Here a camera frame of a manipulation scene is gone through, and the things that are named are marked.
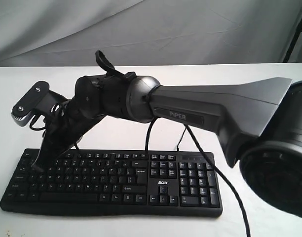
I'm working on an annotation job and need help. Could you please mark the grey backdrop cloth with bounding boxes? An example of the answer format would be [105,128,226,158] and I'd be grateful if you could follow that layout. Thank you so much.
[0,0,302,67]

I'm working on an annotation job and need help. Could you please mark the black velcro strap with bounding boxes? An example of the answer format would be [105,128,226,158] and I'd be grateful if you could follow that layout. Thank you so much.
[95,50,122,78]

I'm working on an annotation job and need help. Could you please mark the black tripod stand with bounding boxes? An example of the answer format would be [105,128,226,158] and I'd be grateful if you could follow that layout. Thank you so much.
[282,15,302,63]

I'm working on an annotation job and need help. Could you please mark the black keyboard usb cable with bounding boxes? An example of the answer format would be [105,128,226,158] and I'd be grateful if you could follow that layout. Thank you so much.
[176,125,188,152]

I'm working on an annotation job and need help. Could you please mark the black acer keyboard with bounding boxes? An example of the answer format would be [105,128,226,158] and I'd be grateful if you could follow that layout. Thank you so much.
[0,149,223,217]

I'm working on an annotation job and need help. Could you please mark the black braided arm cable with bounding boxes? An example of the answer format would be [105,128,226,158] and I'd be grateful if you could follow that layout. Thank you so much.
[144,118,252,237]

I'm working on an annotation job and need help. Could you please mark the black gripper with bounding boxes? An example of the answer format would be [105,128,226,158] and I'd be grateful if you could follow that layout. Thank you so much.
[31,98,103,172]

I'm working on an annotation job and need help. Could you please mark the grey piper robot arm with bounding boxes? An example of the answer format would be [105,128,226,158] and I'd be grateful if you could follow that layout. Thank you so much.
[33,72,302,218]

